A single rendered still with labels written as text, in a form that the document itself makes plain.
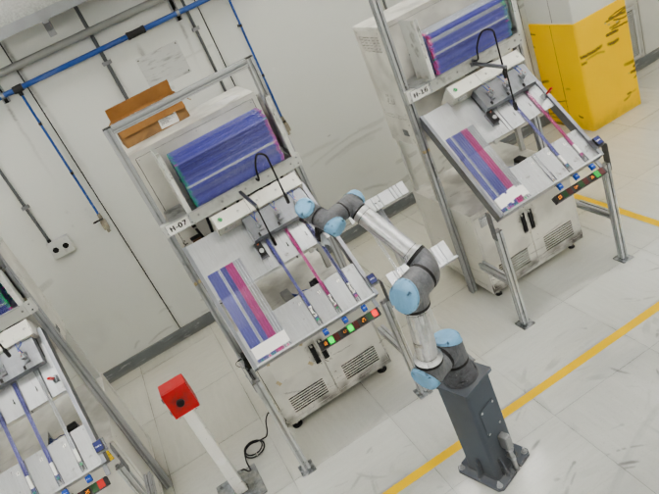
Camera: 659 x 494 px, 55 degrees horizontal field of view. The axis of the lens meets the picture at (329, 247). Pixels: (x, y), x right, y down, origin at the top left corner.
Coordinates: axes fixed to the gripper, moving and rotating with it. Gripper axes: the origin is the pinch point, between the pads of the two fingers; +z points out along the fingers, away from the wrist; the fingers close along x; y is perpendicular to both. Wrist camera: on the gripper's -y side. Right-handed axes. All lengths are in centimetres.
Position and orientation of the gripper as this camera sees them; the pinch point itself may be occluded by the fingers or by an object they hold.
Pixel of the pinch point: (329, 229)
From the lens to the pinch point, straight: 268.9
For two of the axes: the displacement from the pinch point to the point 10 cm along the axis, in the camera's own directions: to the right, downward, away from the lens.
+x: 3.8, -9.2, 1.0
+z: 3.4, 2.4, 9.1
